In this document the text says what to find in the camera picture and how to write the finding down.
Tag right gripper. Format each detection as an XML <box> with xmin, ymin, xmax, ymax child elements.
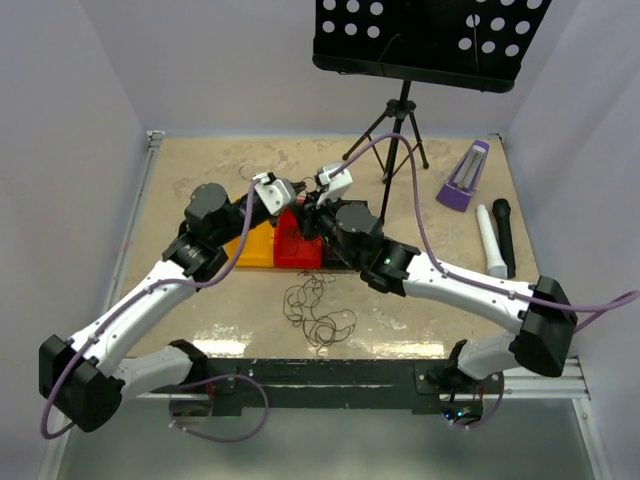
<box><xmin>290</xmin><ymin>187</ymin><xmax>362</xmax><ymax>269</ymax></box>

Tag small brown cable clump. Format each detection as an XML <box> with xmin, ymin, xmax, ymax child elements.
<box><xmin>281</xmin><ymin>230</ymin><xmax>320</xmax><ymax>262</ymax></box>

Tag red plastic bin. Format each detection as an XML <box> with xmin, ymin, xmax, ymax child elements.
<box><xmin>273</xmin><ymin>209</ymin><xmax>322</xmax><ymax>270</ymax></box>

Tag black plastic bin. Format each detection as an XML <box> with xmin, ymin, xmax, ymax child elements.
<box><xmin>319</xmin><ymin>198</ymin><xmax>373</xmax><ymax>271</ymax></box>

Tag orange plastic bin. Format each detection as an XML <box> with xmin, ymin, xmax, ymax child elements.
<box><xmin>225</xmin><ymin>196</ymin><xmax>275</xmax><ymax>268</ymax></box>

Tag red brown cable bundle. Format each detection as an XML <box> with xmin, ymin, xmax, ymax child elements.
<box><xmin>282</xmin><ymin>269</ymin><xmax>358</xmax><ymax>359</ymax></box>

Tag black white-striped cable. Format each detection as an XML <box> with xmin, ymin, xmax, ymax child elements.
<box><xmin>236</xmin><ymin>166</ymin><xmax>321</xmax><ymax>201</ymax></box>

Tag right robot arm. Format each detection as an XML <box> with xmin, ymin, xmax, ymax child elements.
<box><xmin>292</xmin><ymin>198</ymin><xmax>577</xmax><ymax>393</ymax></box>

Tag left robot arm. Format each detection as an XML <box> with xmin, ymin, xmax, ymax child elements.
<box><xmin>38</xmin><ymin>173</ymin><xmax>296</xmax><ymax>440</ymax></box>

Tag purple metronome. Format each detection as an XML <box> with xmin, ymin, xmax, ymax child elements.
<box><xmin>436</xmin><ymin>140</ymin><xmax>490</xmax><ymax>212</ymax></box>

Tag black microphone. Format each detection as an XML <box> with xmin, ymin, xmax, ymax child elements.
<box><xmin>492</xmin><ymin>198</ymin><xmax>516</xmax><ymax>279</ymax></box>

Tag white microphone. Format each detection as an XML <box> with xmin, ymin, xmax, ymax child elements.
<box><xmin>476</xmin><ymin>204</ymin><xmax>508</xmax><ymax>279</ymax></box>

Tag black music stand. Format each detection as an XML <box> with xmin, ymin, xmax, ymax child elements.
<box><xmin>311</xmin><ymin>0</ymin><xmax>553</xmax><ymax>228</ymax></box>

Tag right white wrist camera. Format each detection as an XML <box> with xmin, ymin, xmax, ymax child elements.
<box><xmin>316</xmin><ymin>162</ymin><xmax>353</xmax><ymax>206</ymax></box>

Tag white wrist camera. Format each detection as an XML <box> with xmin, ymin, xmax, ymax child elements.
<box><xmin>252</xmin><ymin>172</ymin><xmax>297</xmax><ymax>217</ymax></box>
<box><xmin>316</xmin><ymin>162</ymin><xmax>353</xmax><ymax>206</ymax></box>

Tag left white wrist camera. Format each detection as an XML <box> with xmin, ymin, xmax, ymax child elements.
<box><xmin>252</xmin><ymin>172</ymin><xmax>297</xmax><ymax>217</ymax></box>

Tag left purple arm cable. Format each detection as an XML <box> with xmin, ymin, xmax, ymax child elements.
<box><xmin>39</xmin><ymin>180</ymin><xmax>266</xmax><ymax>440</ymax></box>

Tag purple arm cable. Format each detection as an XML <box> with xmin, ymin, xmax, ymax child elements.
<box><xmin>39</xmin><ymin>180</ymin><xmax>266</xmax><ymax>440</ymax></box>
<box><xmin>335</xmin><ymin>132</ymin><xmax>640</xmax><ymax>333</ymax></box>

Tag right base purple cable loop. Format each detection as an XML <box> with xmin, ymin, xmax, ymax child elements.
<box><xmin>449</xmin><ymin>374</ymin><xmax>506</xmax><ymax>430</ymax></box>

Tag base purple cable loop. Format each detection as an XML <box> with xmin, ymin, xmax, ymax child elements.
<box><xmin>449</xmin><ymin>374</ymin><xmax>506</xmax><ymax>430</ymax></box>
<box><xmin>167</xmin><ymin>373</ymin><xmax>271</xmax><ymax>443</ymax></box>

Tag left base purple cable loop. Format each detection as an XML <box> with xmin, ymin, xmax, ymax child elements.
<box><xmin>167</xmin><ymin>373</ymin><xmax>271</xmax><ymax>443</ymax></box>

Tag aluminium frame rail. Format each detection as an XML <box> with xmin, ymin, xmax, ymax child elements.
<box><xmin>61</xmin><ymin>355</ymin><xmax>593</xmax><ymax>401</ymax></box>

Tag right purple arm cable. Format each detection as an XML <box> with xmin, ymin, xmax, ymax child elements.
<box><xmin>335</xmin><ymin>132</ymin><xmax>640</xmax><ymax>333</ymax></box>

